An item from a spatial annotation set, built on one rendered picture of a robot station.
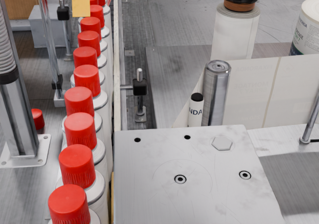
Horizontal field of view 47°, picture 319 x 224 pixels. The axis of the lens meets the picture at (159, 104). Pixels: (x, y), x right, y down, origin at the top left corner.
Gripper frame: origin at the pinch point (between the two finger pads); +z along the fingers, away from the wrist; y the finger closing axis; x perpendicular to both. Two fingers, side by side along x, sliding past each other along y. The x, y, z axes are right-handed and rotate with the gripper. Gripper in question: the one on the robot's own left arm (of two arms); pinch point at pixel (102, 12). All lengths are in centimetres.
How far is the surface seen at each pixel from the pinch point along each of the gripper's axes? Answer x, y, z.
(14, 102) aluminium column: -37.1, -13.2, 25.8
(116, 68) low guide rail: -19.9, 3.6, 18.2
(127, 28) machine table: 14.5, 6.8, 1.1
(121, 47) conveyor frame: -4.8, 4.7, 10.7
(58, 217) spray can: -69, 0, 37
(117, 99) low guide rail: -29.1, 3.7, 25.7
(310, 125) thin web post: -38, 38, 32
